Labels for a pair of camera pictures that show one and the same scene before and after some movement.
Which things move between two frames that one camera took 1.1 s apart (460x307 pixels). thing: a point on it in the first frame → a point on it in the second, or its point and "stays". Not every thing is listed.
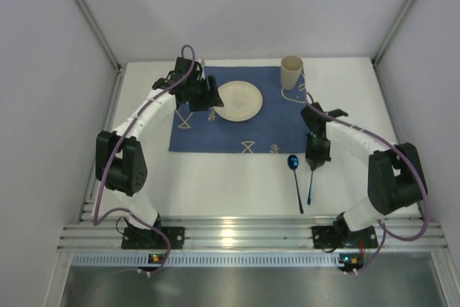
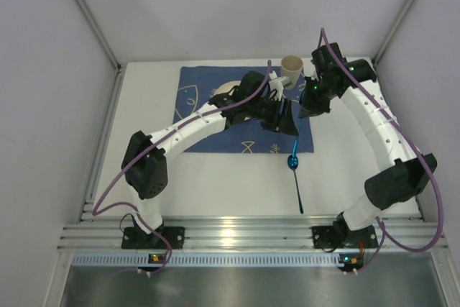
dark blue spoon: (292, 162) stays
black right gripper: (318, 156) → (311, 98)
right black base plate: (338, 237) stays
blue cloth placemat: (277, 128) stays
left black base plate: (145, 239) stays
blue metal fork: (310, 189) → (296, 142)
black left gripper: (203, 95) → (279, 116)
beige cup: (291, 67) stays
